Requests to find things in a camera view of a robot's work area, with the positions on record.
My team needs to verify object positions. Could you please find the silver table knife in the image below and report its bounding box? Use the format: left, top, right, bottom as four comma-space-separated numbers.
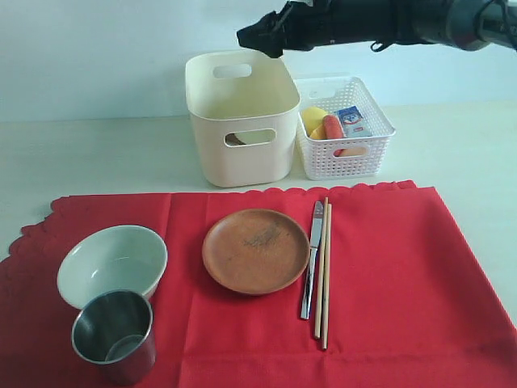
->
301, 200, 324, 320

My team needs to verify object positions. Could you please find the cream plastic bin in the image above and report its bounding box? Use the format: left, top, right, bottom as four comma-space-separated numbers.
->
185, 50, 301, 188

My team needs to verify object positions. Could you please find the grey ceramic bowl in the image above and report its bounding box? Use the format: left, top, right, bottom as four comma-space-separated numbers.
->
57, 225, 168, 310

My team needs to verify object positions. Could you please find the small red strawberry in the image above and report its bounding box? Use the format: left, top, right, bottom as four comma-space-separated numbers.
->
322, 115, 346, 140

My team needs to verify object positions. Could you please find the yellow lemon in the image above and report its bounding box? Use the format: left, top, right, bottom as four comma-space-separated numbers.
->
301, 107, 328, 137

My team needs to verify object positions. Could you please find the blue white milk carton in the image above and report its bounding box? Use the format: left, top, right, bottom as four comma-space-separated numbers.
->
334, 106, 372, 138

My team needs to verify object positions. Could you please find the stainless steel cup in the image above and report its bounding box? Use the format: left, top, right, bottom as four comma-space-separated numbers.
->
71, 290, 157, 386

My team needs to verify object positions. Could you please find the orange cheese wedge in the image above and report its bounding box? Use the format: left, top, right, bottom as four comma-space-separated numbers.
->
309, 124, 326, 141

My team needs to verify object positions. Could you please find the white lattice plastic basket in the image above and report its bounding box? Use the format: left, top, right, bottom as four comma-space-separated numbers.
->
295, 76, 395, 180

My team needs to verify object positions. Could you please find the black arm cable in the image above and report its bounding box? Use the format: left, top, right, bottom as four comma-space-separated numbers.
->
369, 0, 514, 53

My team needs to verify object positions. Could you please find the brown egg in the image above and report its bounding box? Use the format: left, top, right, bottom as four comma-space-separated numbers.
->
340, 146, 368, 157

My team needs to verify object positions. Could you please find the red cloth placemat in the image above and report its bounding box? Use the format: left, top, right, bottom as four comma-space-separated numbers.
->
1, 181, 516, 387

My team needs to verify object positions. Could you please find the wooden chopstick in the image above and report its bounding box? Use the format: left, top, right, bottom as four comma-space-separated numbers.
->
313, 197, 329, 340
322, 204, 332, 350

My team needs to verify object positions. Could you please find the dark wooden spoon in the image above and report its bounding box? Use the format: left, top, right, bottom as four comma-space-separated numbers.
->
225, 133, 246, 146

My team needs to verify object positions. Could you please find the brown round plate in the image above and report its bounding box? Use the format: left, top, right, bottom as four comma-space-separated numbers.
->
202, 209, 309, 295

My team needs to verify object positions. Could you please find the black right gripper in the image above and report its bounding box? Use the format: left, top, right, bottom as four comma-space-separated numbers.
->
236, 1, 397, 58

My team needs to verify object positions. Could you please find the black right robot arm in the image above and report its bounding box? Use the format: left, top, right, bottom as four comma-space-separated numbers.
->
237, 0, 516, 58

